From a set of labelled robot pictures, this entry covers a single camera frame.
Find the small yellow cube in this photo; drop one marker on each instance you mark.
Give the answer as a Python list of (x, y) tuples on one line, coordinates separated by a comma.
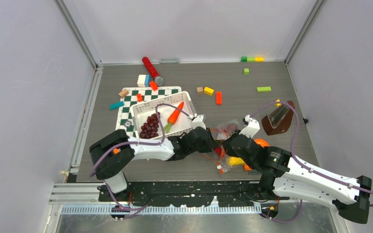
[(278, 103)]

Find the white blue toy block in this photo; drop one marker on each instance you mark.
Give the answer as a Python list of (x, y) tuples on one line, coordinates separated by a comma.
[(143, 80)]

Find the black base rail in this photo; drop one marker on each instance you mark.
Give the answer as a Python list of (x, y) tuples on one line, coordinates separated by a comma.
[(192, 193)]

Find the red block near tube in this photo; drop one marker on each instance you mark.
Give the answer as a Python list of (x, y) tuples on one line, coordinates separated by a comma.
[(153, 86)]

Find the purple fake grapes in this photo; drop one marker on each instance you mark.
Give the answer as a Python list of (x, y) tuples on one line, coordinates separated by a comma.
[(150, 127)]

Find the orange S-shaped track piece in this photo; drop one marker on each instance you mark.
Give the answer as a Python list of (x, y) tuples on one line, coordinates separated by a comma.
[(263, 144)]

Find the green white chessboard mat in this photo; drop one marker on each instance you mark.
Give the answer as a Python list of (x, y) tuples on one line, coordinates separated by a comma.
[(125, 118)]

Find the green yellow block row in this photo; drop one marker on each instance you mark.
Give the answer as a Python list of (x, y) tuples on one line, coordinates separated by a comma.
[(251, 59)]

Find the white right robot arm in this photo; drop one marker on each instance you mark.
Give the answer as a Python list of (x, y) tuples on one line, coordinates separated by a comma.
[(285, 176)]

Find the white slotted cable duct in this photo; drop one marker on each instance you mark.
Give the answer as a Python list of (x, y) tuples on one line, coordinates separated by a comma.
[(110, 209)]

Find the white plastic basket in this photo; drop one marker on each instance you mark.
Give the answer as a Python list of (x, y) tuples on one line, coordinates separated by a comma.
[(141, 111)]

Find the small red block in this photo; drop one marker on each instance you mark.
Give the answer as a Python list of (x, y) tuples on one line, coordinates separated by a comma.
[(139, 98)]

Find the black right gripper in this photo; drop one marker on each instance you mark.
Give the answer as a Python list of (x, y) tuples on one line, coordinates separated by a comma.
[(226, 144)]

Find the red rectangular block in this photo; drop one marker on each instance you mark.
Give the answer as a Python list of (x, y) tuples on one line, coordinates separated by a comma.
[(218, 98)]

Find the tan wooden block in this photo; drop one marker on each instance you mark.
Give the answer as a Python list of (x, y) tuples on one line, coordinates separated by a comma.
[(123, 93)]

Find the brown box with lid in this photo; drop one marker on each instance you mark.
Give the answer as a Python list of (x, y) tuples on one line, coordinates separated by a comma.
[(278, 121)]

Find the orange fake carrot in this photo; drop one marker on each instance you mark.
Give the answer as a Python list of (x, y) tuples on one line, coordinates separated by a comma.
[(173, 118)]

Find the red cylinder tube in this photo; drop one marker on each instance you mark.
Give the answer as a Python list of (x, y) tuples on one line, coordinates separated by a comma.
[(152, 71)]

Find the brown wooden cube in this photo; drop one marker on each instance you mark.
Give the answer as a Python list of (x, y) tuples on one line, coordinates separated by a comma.
[(199, 90)]

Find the flat green block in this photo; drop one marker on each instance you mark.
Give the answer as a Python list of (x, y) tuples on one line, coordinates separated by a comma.
[(262, 89)]

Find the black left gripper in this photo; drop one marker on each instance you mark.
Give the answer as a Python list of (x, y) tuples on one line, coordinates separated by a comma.
[(210, 144)]

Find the clear zip top bag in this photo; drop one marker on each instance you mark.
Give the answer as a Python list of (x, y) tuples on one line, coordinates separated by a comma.
[(220, 135)]

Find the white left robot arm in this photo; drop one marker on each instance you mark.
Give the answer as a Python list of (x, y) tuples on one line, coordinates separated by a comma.
[(108, 166)]

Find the red fake chili pepper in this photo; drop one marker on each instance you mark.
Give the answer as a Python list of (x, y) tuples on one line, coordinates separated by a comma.
[(218, 151)]

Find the teal block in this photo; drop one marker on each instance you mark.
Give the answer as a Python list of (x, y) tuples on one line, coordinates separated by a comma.
[(116, 105)]

